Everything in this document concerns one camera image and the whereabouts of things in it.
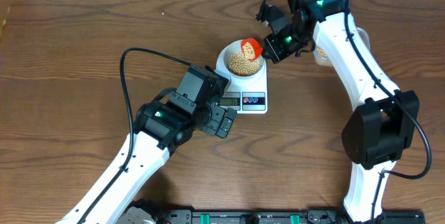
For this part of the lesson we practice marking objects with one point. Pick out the soybeans in white bowl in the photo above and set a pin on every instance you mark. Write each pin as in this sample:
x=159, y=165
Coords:
x=241, y=66

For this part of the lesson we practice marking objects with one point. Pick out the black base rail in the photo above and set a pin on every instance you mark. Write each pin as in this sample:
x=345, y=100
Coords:
x=145, y=211

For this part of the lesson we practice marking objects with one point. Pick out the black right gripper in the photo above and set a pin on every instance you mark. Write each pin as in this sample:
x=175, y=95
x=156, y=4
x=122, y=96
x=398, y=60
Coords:
x=277, y=54

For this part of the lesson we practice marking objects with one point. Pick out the red plastic measuring scoop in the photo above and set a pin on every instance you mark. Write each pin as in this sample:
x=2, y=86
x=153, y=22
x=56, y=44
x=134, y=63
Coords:
x=251, y=49

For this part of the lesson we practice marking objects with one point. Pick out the clear plastic container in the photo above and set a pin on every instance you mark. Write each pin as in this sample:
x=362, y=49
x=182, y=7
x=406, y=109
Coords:
x=322, y=58

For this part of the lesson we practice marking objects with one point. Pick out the pile of soybeans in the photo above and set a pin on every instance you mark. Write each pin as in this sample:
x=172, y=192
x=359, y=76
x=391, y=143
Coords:
x=321, y=52

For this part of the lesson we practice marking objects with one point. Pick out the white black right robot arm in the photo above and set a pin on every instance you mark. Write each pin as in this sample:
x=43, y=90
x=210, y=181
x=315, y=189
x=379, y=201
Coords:
x=383, y=120

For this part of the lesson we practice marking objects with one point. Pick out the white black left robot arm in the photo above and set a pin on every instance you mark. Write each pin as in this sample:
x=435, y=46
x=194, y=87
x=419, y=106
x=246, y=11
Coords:
x=155, y=132

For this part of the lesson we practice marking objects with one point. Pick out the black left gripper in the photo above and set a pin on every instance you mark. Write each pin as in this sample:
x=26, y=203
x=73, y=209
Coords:
x=213, y=126

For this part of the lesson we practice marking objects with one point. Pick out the white digital kitchen scale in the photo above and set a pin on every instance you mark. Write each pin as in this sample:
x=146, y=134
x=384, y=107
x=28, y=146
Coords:
x=245, y=94

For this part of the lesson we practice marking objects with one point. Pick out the white round bowl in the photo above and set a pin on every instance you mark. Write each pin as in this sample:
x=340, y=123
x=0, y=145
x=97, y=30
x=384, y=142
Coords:
x=232, y=49

